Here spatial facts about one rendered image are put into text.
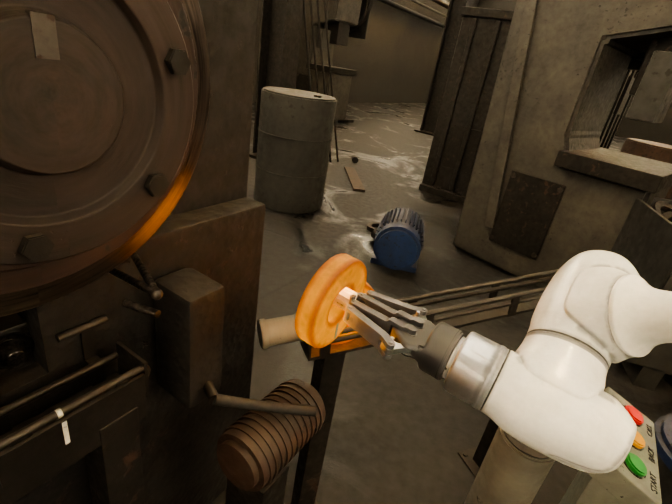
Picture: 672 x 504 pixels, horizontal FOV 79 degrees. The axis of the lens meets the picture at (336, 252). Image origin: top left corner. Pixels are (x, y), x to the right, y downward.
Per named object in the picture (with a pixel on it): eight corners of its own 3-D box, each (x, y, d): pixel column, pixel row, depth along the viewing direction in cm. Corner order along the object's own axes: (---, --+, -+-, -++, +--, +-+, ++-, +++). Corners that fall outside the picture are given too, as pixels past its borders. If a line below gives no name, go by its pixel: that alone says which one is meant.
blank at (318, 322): (298, 276, 57) (318, 287, 56) (357, 239, 69) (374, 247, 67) (289, 356, 65) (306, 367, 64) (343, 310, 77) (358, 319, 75)
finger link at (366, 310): (411, 348, 60) (407, 353, 59) (347, 314, 64) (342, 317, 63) (419, 327, 58) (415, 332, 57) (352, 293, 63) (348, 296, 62)
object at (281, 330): (257, 337, 85) (256, 313, 82) (299, 329, 88) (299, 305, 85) (263, 356, 80) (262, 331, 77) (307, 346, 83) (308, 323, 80)
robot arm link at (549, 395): (473, 423, 57) (511, 345, 62) (594, 497, 50) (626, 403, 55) (483, 405, 48) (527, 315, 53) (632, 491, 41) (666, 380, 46)
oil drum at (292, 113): (237, 197, 341) (243, 83, 303) (283, 186, 388) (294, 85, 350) (293, 220, 315) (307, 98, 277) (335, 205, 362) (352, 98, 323)
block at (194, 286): (152, 384, 79) (147, 276, 69) (187, 363, 86) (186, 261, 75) (189, 413, 75) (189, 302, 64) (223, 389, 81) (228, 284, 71)
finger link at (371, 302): (421, 325, 59) (425, 321, 60) (357, 290, 64) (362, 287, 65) (414, 346, 61) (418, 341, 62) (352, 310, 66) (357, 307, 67)
